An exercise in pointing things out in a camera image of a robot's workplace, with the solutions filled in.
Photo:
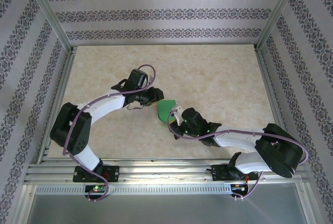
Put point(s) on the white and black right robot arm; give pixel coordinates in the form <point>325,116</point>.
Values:
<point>234,139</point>

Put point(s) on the aluminium left corner post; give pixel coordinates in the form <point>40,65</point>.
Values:
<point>51,13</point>

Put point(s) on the aluminium left side rail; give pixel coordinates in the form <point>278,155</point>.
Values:
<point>63,83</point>

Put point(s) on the aluminium right corner post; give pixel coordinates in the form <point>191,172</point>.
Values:
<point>278,13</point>

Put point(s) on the left controller board green light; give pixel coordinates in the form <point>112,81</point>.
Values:
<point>96,189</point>

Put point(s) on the aluminium corner post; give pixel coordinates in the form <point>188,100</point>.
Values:
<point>278,13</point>
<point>51,13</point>

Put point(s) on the green paper sheet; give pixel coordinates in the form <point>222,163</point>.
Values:
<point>164,110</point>

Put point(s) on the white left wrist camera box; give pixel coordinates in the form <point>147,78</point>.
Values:
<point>148,79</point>

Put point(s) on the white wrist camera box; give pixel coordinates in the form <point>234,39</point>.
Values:
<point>148,79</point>
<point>177,111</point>

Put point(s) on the aluminium right side rail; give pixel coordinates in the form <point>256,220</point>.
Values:
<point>268,83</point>

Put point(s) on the right controller board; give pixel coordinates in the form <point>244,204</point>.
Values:
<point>239,187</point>

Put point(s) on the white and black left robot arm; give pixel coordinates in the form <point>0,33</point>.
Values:
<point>109,105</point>

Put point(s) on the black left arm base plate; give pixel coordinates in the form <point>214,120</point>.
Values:
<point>112,174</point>

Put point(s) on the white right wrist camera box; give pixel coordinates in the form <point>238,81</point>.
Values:
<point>177,111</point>

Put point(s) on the aluminium rail beam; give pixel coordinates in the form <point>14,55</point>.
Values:
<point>166,172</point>

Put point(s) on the aluminium rail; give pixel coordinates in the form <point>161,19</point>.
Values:
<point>268,83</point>
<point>63,83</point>

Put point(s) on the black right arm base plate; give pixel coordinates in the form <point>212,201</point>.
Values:
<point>221,174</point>

